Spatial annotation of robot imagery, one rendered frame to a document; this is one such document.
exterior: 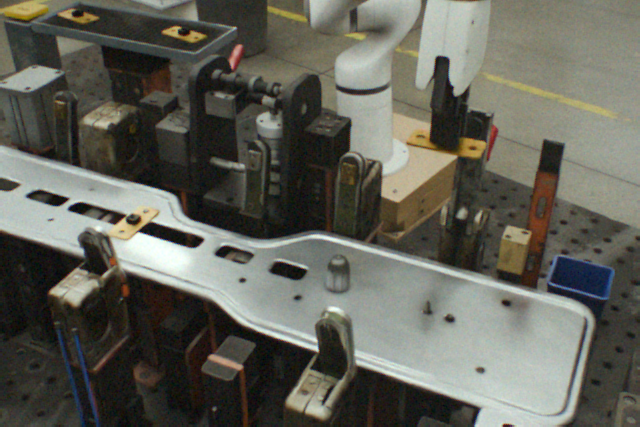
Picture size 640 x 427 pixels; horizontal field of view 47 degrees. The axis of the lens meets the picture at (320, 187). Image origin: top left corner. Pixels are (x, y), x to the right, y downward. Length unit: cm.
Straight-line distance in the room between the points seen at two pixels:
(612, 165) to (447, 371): 261
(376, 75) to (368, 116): 9
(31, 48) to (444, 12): 104
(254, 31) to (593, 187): 204
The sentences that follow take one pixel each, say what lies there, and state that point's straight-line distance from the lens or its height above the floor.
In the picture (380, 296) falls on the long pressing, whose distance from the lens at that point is 100.
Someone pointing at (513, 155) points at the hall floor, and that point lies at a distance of 340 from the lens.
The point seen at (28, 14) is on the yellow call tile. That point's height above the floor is 116.
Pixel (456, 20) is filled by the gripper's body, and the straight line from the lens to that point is 73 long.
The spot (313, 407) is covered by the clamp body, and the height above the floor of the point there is 104.
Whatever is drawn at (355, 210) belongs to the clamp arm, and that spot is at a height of 103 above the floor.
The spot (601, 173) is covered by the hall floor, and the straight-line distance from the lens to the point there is 338.
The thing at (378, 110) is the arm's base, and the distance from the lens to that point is 158.
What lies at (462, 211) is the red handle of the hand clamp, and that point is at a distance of 105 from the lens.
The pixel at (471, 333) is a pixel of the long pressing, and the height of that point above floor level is 100.
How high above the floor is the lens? 166
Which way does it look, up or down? 33 degrees down
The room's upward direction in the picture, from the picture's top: straight up
